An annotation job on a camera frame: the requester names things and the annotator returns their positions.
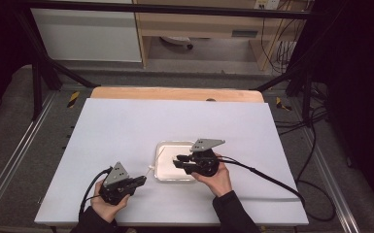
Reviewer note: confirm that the black metal frame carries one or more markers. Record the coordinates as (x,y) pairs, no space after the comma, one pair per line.
(175,9)

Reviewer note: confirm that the light wooden desk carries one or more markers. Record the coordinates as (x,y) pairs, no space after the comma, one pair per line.
(204,24)

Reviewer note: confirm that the square metal tray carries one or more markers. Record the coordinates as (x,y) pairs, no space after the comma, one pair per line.
(168,168)

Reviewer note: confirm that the black curtain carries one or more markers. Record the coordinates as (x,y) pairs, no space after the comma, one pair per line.
(0,58)
(362,81)

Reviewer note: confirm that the white board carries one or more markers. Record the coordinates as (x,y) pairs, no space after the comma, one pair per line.
(126,123)

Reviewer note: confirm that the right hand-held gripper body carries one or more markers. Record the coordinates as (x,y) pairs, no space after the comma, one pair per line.
(205,163)

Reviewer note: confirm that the wooden table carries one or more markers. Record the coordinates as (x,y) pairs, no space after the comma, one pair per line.
(175,93)

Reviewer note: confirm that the office chair base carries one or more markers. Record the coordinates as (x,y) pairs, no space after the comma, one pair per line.
(176,40)

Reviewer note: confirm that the person's right hand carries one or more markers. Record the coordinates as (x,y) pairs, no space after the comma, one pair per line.
(220,183)

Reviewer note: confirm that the person's left hand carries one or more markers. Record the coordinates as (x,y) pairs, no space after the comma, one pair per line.
(105,210)

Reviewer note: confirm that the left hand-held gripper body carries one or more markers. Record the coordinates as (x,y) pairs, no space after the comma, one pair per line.
(115,191)

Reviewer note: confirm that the white power strip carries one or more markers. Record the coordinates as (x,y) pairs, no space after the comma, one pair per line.
(267,4)

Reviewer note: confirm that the yellow black tape strip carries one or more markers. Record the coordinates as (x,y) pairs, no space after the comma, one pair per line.
(283,105)
(73,99)

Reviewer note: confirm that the aluminium floor rail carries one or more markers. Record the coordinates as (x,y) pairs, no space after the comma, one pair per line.
(16,152)
(330,181)

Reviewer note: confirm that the white cabinet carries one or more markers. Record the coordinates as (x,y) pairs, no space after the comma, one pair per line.
(87,35)

